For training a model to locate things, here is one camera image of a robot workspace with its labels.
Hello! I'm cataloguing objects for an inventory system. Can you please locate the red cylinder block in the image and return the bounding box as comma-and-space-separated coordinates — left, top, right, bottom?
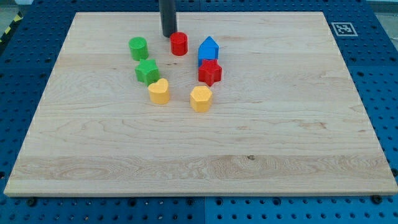
170, 32, 188, 56

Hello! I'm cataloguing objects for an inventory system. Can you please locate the green star block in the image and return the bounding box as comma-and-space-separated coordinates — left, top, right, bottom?
135, 59, 160, 86

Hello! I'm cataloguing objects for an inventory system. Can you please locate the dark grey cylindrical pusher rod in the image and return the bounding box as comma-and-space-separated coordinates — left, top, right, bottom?
159, 0, 177, 38

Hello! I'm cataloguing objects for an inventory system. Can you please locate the yellow heart block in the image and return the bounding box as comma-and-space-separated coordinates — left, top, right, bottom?
148, 78, 170, 105

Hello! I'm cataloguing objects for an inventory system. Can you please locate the yellow hexagon block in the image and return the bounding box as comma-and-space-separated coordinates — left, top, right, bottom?
190, 86, 213, 113

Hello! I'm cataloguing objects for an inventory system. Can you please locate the red star block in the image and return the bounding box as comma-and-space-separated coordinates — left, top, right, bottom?
198, 59, 222, 86

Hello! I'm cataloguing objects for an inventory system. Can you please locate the green cylinder block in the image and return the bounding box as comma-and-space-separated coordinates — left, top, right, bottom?
128, 37, 149, 61

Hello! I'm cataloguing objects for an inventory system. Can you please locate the light wooden board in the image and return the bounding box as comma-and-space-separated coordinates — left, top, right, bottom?
4, 12, 397, 197

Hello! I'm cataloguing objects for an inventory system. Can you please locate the blue house-shaped block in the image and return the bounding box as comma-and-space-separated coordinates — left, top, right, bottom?
198, 36, 219, 67

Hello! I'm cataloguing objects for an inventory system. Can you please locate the white fiducial marker tag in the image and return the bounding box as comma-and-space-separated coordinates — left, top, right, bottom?
331, 22, 358, 37

